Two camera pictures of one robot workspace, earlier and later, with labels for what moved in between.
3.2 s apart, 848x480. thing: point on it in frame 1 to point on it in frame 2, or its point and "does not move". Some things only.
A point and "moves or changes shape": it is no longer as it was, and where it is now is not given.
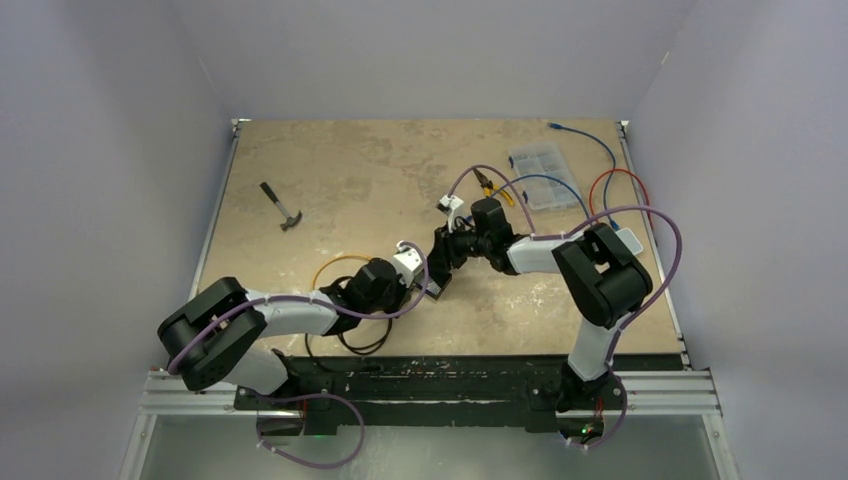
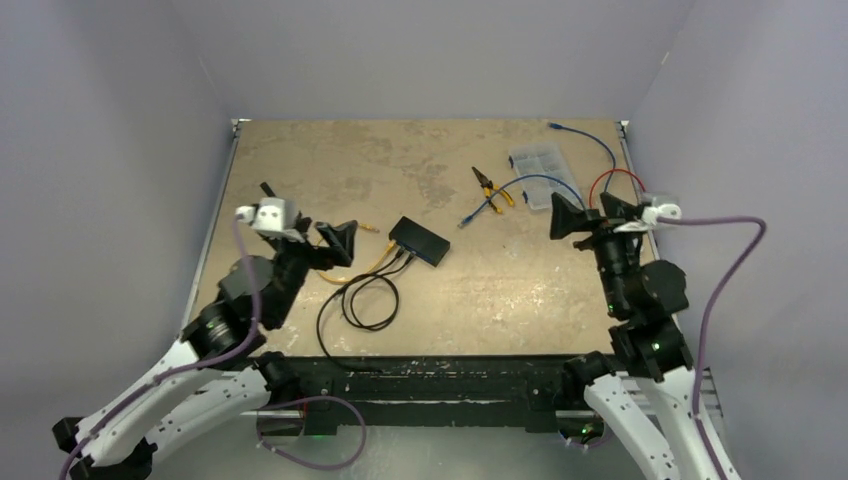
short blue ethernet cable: x=553 y=179 does not move
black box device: x=438 y=276 to x=425 y=243
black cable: x=347 y=347 moves or changes shape
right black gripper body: x=461 y=244 to x=613 y=251
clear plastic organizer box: x=546 y=159 does not move
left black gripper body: x=392 y=299 to x=294 y=259
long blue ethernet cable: x=562 y=127 does not move
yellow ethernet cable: x=332 y=258 to x=342 y=281
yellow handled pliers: x=488 y=187 does not move
